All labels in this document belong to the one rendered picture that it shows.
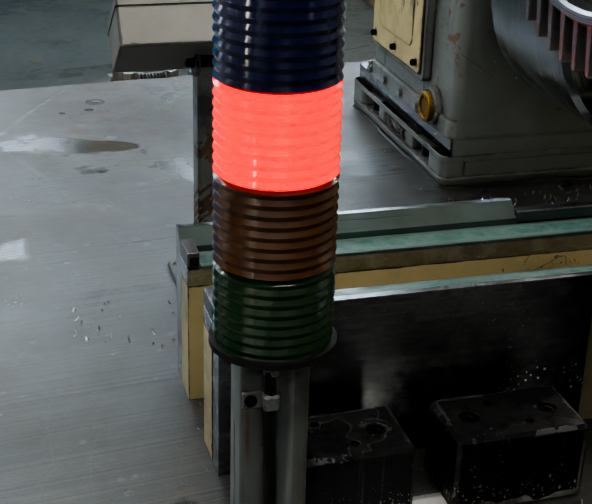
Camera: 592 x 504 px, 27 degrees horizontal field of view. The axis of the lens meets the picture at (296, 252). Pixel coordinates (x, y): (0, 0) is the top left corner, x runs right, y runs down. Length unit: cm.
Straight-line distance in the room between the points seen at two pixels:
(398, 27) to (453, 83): 15
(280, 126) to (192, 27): 57
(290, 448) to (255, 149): 17
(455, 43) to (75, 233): 47
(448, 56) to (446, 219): 43
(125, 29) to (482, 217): 35
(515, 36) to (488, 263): 34
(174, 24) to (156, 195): 36
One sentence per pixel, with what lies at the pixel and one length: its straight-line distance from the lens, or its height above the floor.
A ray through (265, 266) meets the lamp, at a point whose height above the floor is 108.
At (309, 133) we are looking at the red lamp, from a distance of 56.
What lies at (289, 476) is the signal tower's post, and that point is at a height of 95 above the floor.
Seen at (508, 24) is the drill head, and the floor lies 102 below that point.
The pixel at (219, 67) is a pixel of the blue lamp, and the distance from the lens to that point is 56.
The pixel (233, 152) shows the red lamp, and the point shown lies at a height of 114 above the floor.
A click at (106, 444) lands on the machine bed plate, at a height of 80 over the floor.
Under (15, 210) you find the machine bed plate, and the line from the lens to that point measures 141.
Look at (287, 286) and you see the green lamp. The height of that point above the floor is 107.
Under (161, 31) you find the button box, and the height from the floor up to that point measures 105.
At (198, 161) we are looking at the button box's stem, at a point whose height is 93.
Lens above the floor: 132
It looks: 24 degrees down
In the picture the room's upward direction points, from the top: 2 degrees clockwise
